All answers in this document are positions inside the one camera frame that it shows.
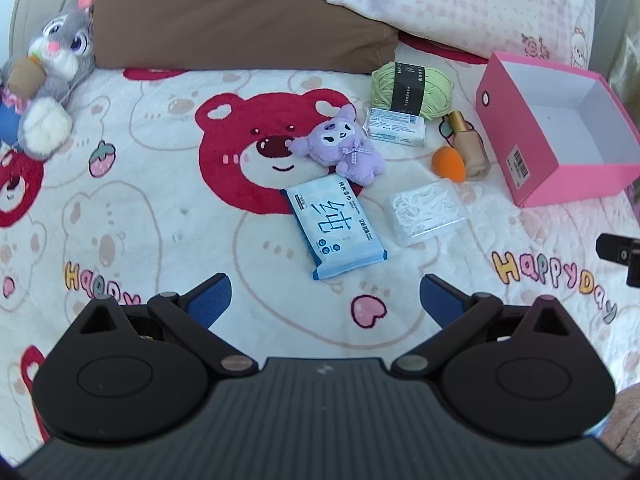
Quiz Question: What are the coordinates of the brown pillow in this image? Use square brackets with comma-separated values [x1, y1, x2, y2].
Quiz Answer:
[92, 0, 401, 72]

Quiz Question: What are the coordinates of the orange makeup sponge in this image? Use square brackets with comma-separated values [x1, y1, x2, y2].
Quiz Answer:
[432, 146, 467, 181]

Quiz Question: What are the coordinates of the pink quilted bedsheet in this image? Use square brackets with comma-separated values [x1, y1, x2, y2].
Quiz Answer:
[595, 185, 640, 241]

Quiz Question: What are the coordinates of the green yarn ball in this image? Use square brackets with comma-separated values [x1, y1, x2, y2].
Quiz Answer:
[371, 61, 452, 120]

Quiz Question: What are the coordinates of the grey bunny plush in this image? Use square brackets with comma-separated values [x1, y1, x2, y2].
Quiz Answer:
[0, 0, 97, 162]

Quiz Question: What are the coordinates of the red bear printed blanket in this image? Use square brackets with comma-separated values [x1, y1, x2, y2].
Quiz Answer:
[0, 35, 640, 461]

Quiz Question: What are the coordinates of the white blue soap packet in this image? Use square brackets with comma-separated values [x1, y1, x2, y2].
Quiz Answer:
[364, 107, 428, 148]

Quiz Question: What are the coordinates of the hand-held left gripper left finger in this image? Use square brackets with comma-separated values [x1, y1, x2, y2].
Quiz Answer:
[77, 272, 257, 377]

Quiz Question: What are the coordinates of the pink checked pillow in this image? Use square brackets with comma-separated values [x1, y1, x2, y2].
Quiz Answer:
[326, 0, 598, 68]

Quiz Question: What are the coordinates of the purple plush toy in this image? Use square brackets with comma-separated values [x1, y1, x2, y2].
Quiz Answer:
[286, 103, 387, 188]

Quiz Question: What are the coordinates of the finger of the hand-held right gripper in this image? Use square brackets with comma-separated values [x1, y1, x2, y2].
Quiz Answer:
[596, 233, 640, 286]

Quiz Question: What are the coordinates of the shiny beige curtain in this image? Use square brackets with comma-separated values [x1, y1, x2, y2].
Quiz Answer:
[607, 10, 640, 111]

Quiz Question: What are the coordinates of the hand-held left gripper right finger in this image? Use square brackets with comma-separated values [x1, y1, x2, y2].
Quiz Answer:
[391, 274, 568, 377]

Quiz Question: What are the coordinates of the gold cap foundation bottle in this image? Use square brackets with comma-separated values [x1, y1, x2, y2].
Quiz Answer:
[446, 110, 492, 181]

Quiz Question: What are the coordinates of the pink cardboard box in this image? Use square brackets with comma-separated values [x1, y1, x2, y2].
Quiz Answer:
[475, 51, 640, 209]

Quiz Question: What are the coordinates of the blue wet wipes pack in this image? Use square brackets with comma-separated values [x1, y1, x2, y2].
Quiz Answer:
[280, 176, 390, 282]

